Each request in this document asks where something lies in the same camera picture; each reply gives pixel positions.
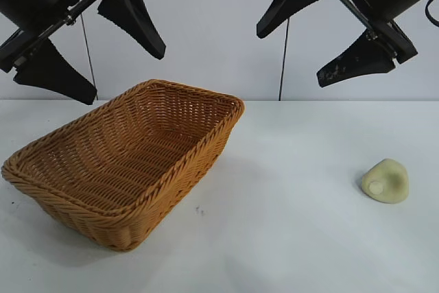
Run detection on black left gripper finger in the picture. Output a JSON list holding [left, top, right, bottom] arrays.
[[13, 37, 97, 105], [97, 0, 167, 60]]

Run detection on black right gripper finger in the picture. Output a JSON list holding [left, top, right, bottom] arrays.
[[256, 0, 320, 38], [316, 30, 397, 88]]

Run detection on brown woven wicker basket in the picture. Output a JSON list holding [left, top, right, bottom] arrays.
[[1, 79, 246, 252]]

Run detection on pale yellow egg yolk pastry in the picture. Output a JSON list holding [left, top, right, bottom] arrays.
[[361, 158, 411, 206]]

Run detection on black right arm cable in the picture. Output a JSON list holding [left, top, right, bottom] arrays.
[[424, 0, 439, 28]]

